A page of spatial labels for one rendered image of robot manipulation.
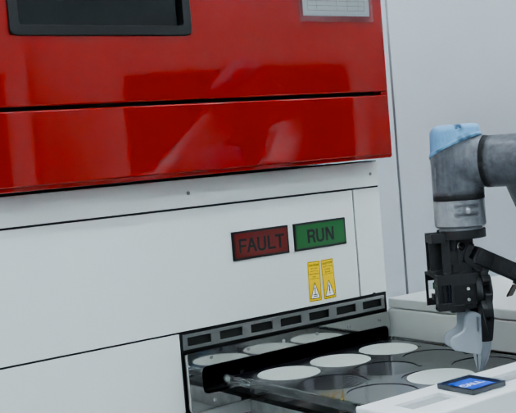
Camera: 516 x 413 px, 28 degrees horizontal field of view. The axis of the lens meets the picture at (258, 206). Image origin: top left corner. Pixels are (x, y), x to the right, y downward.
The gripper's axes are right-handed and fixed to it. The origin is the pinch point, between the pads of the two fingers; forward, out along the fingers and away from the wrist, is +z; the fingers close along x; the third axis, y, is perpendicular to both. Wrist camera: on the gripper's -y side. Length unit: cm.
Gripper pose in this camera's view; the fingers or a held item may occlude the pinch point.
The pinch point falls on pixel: (484, 361)
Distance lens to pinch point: 157.9
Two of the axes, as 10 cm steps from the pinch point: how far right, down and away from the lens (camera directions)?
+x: 1.0, 0.4, -9.9
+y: -9.9, 0.9, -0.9
